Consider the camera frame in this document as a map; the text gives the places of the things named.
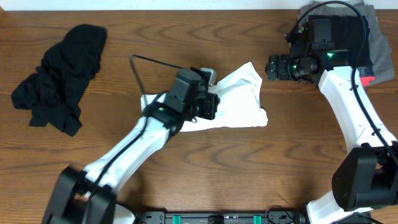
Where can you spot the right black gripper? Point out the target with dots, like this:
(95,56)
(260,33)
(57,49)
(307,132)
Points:
(283,73)

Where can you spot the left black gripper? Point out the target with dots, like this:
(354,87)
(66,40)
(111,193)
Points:
(212,102)

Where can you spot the white t-shirt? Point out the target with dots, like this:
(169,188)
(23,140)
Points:
(239,105)

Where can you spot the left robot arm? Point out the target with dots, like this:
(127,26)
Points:
(89,195)

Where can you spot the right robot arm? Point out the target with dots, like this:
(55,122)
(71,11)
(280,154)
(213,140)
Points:
(367,178)

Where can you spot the folded black shorts orange hem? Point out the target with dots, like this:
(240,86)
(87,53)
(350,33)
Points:
(339,41)

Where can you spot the folded grey garment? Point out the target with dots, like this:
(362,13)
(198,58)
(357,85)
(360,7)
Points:
(380,49)

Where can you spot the black crumpled garment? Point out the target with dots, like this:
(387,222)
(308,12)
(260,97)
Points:
(54,91)

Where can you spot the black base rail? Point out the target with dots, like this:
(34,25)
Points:
(273,216)

